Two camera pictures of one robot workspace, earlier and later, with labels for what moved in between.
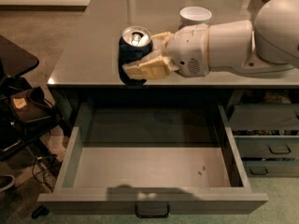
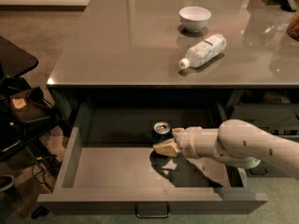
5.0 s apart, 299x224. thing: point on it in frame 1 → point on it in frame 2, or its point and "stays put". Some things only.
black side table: x=15 y=61 stays put
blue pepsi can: x=135 y=43 → x=162 y=131
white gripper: x=189 y=50 → x=189 y=141
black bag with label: x=31 y=105 stays put
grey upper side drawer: x=264 y=117 stays put
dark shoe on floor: x=7 y=181 stays put
